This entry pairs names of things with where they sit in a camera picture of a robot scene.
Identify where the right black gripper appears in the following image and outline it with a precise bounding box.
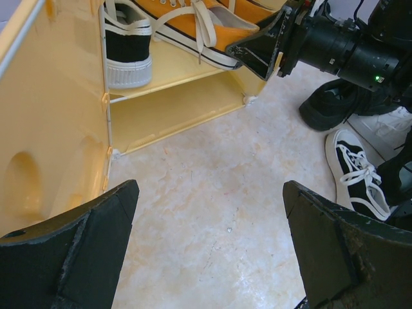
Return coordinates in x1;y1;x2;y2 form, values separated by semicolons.
225;1;357;80

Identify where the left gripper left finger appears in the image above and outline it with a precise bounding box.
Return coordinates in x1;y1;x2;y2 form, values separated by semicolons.
1;180;139;308

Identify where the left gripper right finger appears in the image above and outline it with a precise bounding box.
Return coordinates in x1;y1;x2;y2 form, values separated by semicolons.
283;181;411;308

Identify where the orange canvas sneaker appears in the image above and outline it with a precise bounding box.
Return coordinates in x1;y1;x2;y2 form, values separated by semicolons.
133;0;261;70

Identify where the black white canvas sneaker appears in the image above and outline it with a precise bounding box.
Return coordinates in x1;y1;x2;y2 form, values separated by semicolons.
104;0;152;89

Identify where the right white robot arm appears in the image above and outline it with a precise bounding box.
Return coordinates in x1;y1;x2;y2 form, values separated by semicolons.
225;1;411;106

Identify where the yellow plastic shoe cabinet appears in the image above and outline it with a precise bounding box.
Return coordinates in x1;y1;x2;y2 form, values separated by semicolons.
106;29;265;155

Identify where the black chunky sneaker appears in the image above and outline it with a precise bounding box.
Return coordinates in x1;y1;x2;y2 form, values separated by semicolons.
299;79;399;131

